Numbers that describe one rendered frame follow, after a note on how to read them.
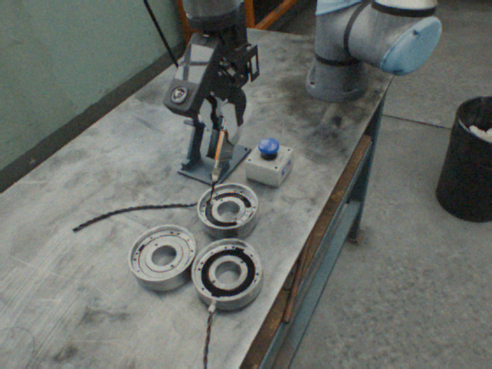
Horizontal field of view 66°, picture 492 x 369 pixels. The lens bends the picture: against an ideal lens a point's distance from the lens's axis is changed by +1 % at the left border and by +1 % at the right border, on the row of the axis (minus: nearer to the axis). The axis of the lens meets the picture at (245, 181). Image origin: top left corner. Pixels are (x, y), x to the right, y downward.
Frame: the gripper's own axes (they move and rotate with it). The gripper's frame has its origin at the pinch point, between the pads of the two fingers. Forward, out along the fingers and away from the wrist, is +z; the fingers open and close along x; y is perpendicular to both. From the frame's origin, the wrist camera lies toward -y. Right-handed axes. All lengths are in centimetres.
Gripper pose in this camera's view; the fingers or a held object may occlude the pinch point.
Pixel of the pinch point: (223, 138)
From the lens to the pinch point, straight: 63.7
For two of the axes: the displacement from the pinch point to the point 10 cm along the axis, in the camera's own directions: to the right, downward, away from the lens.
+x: -8.5, -3.1, 4.3
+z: 0.9, 7.1, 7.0
